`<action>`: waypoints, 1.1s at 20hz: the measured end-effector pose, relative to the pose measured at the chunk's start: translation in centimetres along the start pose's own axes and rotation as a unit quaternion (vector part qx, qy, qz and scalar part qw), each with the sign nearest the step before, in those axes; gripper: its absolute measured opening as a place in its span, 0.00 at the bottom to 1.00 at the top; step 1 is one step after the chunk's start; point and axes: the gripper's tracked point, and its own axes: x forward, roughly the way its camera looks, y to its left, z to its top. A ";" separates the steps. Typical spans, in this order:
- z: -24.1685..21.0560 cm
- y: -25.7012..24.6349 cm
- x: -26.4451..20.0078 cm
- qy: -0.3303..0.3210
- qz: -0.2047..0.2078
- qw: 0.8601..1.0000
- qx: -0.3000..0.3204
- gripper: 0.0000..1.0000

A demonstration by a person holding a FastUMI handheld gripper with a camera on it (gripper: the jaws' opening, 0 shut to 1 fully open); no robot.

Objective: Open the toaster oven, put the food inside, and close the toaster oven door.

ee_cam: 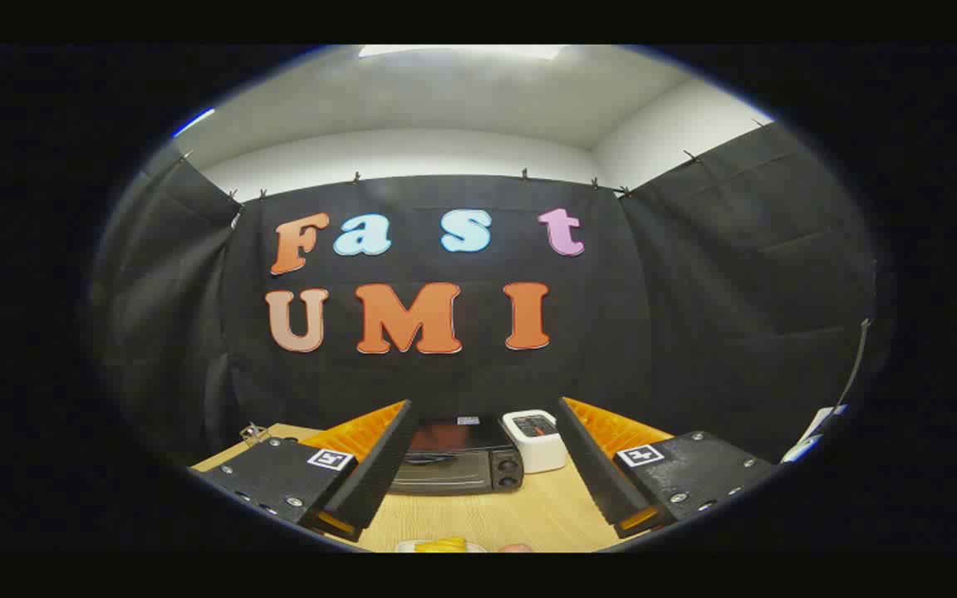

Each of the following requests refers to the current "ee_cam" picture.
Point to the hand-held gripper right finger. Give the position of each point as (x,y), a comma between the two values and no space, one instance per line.
(599,473)

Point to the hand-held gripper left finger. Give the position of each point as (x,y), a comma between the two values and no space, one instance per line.
(379,473)

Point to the black toaster oven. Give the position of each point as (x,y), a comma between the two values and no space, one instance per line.
(453,473)

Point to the golden croissant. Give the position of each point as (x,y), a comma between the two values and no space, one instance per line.
(441,546)

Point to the white box appliance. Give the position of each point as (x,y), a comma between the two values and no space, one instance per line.
(541,453)

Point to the white oval plate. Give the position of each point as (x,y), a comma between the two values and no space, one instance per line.
(402,547)

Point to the white plastic object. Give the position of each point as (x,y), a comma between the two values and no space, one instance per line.
(807,436)

